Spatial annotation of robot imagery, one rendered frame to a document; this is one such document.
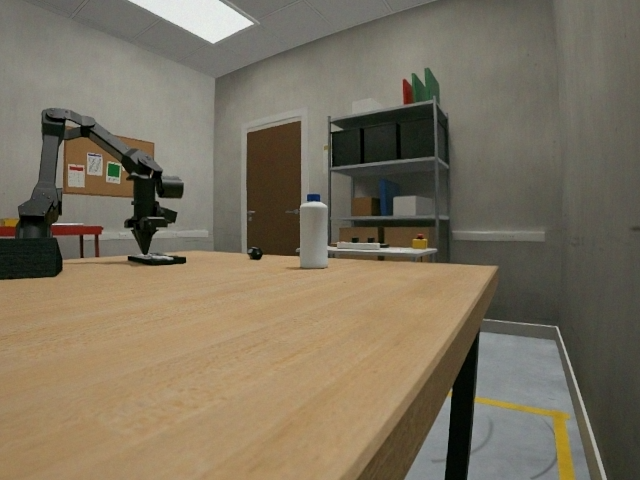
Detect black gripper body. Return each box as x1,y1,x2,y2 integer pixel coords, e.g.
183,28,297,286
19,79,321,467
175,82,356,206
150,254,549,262
124,197,168,229

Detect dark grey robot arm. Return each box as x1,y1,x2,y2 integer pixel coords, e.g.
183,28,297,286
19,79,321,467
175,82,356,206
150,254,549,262
15,108,184,238

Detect white plastic bottle with blue cap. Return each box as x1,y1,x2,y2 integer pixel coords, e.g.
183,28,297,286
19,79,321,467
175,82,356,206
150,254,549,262
300,194,328,269

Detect black keyboard panel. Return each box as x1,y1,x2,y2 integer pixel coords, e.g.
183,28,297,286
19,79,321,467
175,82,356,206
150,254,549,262
127,253,186,266

